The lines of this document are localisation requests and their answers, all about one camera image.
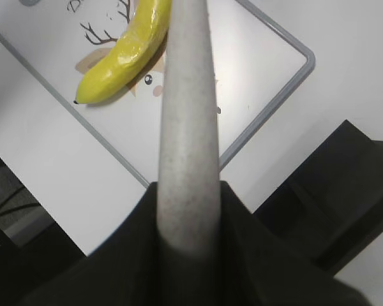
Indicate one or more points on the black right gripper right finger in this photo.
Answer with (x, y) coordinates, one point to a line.
(258, 269)

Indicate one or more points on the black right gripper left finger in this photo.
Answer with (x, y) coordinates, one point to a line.
(124, 270)

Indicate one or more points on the yellow plastic banana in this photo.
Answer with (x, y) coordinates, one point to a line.
(118, 62)

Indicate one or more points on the black knife stand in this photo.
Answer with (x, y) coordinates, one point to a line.
(331, 207)

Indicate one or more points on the white grey-rimmed cutting board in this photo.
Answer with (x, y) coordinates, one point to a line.
(257, 63)

